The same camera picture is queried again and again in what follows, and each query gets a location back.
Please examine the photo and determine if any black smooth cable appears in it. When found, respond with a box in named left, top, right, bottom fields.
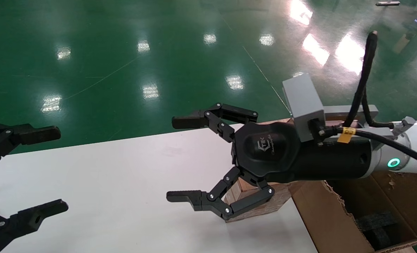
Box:
left=319, top=127, right=417, bottom=171

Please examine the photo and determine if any gray camera mount bracket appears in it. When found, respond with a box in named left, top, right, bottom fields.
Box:
left=323, top=104, right=380, bottom=123

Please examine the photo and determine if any black foam insert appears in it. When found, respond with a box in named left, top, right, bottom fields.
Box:
left=354, top=210, right=402, bottom=251

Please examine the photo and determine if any wooden board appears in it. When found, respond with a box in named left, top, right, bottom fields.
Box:
left=258, top=119, right=294, bottom=125

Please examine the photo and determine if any gray wrist camera box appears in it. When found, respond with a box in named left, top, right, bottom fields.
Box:
left=282, top=72, right=327, bottom=143

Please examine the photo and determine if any yellow cable tag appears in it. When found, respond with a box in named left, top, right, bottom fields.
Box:
left=337, top=127, right=356, bottom=144

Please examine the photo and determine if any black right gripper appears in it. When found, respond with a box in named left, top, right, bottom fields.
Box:
left=166, top=103, right=375, bottom=222

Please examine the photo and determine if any big open cardboard box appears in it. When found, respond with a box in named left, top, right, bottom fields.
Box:
left=289, top=119, right=417, bottom=253

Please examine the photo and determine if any black braided cable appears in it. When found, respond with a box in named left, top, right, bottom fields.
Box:
left=342, top=31, right=395, bottom=129

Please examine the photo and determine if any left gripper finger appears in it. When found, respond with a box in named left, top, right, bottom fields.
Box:
left=0, top=123, right=62, bottom=172
left=0, top=199, right=69, bottom=253

